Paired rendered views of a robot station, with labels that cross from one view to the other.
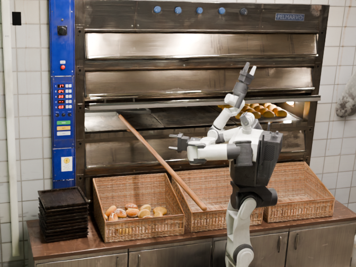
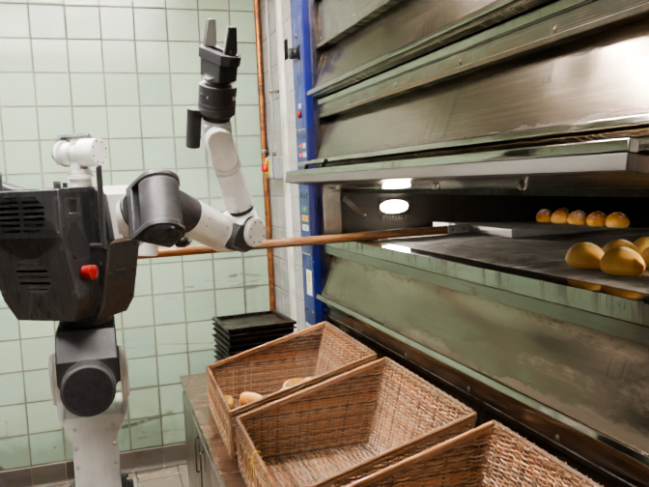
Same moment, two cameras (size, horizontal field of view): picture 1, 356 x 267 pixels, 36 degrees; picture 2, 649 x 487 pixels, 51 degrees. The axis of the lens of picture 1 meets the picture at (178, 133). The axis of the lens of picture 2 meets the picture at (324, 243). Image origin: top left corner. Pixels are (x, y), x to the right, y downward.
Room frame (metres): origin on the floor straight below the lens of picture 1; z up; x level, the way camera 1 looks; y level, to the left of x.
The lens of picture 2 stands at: (3.82, -2.01, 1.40)
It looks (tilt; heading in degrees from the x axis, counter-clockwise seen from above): 5 degrees down; 93
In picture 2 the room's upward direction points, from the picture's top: 3 degrees counter-clockwise
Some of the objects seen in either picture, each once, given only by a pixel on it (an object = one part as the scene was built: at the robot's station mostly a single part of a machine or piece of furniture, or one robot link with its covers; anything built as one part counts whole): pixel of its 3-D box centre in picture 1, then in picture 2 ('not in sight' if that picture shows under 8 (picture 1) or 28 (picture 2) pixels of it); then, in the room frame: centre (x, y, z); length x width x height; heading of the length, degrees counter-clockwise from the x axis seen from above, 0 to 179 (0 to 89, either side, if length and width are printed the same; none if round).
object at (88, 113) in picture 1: (112, 107); (510, 225); (4.40, 0.55, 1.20); 0.55 x 0.36 x 0.03; 111
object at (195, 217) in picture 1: (215, 197); (344, 443); (3.77, -0.30, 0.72); 0.56 x 0.49 x 0.28; 109
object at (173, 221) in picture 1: (137, 205); (285, 381); (3.56, 0.26, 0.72); 0.56 x 0.49 x 0.28; 109
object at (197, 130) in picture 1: (202, 128); (437, 263); (4.04, -0.18, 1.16); 1.80 x 0.06 x 0.04; 110
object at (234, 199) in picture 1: (254, 194); (88, 361); (3.20, -0.49, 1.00); 0.28 x 0.13 x 0.18; 110
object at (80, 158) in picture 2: (247, 122); (81, 157); (3.18, -0.41, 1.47); 0.10 x 0.07 x 0.09; 165
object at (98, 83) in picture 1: (206, 80); (426, 119); (4.02, -0.19, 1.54); 1.79 x 0.11 x 0.19; 110
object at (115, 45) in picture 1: (208, 44); (422, 17); (4.02, -0.19, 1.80); 1.79 x 0.11 x 0.19; 110
